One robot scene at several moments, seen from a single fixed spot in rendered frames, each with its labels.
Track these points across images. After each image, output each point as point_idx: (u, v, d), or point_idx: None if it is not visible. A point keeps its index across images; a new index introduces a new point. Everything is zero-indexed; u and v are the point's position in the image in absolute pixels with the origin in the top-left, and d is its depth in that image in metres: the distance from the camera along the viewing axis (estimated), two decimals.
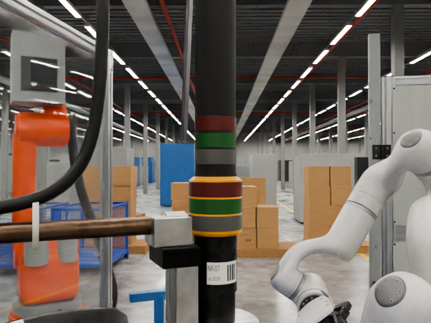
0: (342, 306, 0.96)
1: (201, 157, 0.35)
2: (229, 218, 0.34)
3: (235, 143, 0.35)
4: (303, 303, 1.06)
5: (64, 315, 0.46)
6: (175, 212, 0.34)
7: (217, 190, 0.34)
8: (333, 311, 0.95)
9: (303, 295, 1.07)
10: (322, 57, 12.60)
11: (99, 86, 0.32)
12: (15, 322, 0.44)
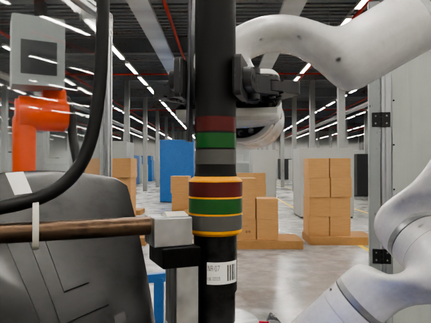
0: (280, 85, 0.41)
1: (201, 157, 0.35)
2: (229, 218, 0.34)
3: (235, 143, 0.35)
4: None
5: None
6: (175, 212, 0.34)
7: (217, 190, 0.34)
8: None
9: None
10: None
11: (99, 86, 0.32)
12: (15, 173, 0.44)
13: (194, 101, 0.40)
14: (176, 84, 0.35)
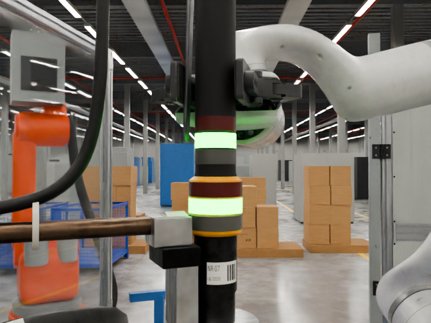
0: (281, 88, 0.41)
1: (201, 157, 0.35)
2: (229, 218, 0.34)
3: (235, 143, 0.35)
4: None
5: (64, 314, 0.46)
6: (175, 212, 0.34)
7: (217, 190, 0.34)
8: None
9: None
10: None
11: (99, 86, 0.32)
12: (15, 321, 0.44)
13: (191, 105, 0.40)
14: (172, 88, 0.35)
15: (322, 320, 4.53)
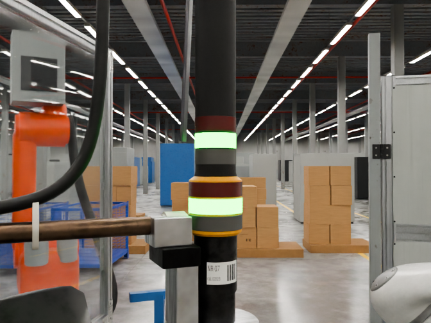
0: None
1: (201, 157, 0.35)
2: (229, 218, 0.34)
3: (235, 143, 0.35)
4: None
5: None
6: (175, 212, 0.34)
7: (217, 190, 0.34)
8: None
9: None
10: (322, 57, 12.60)
11: (99, 86, 0.32)
12: None
13: None
14: None
15: (322, 320, 4.53)
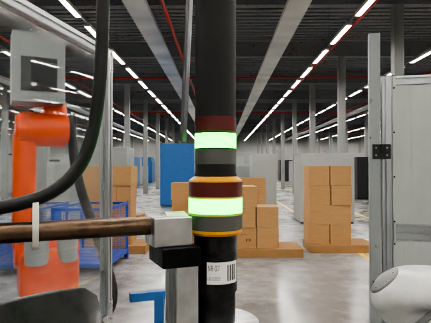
0: None
1: (201, 157, 0.35)
2: (229, 218, 0.34)
3: (235, 143, 0.35)
4: None
5: None
6: (175, 212, 0.34)
7: (217, 190, 0.34)
8: None
9: None
10: (322, 57, 12.60)
11: (99, 86, 0.32)
12: None
13: None
14: None
15: (322, 320, 4.53)
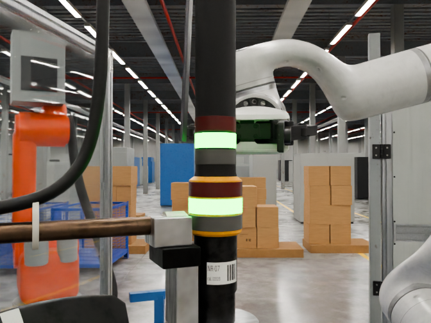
0: None
1: (201, 157, 0.35)
2: (229, 218, 0.34)
3: (235, 143, 0.35)
4: (245, 103, 0.62)
5: None
6: (175, 212, 0.34)
7: (217, 190, 0.34)
8: None
9: (254, 93, 0.63)
10: None
11: (99, 86, 0.32)
12: None
13: None
14: None
15: (322, 320, 4.53)
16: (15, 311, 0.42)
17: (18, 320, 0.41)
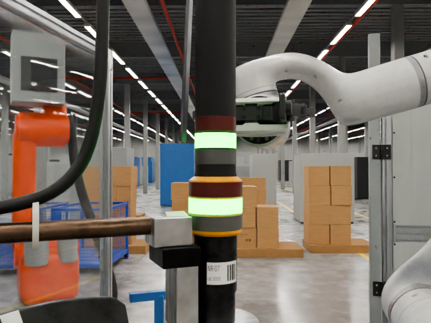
0: None
1: (201, 157, 0.35)
2: (229, 218, 0.34)
3: (235, 143, 0.35)
4: None
5: None
6: (175, 212, 0.34)
7: (217, 190, 0.34)
8: None
9: (259, 94, 0.70)
10: (322, 57, 12.60)
11: (99, 86, 0.32)
12: None
13: None
14: None
15: (322, 320, 4.53)
16: (15, 313, 0.42)
17: (18, 322, 0.41)
